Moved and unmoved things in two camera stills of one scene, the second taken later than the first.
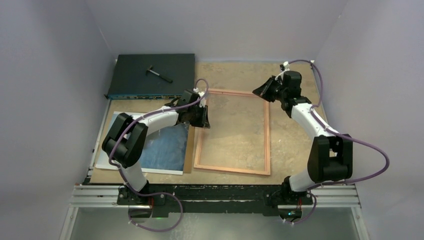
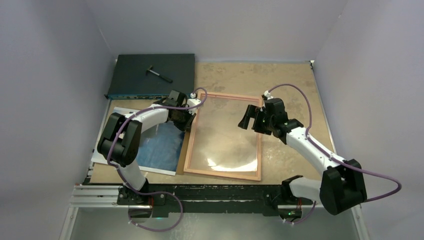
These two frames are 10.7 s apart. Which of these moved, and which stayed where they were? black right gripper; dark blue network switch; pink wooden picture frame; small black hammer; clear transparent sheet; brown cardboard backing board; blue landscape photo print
Moved: brown cardboard backing board; blue landscape photo print; pink wooden picture frame; black right gripper
Stayed: small black hammer; dark blue network switch; clear transparent sheet
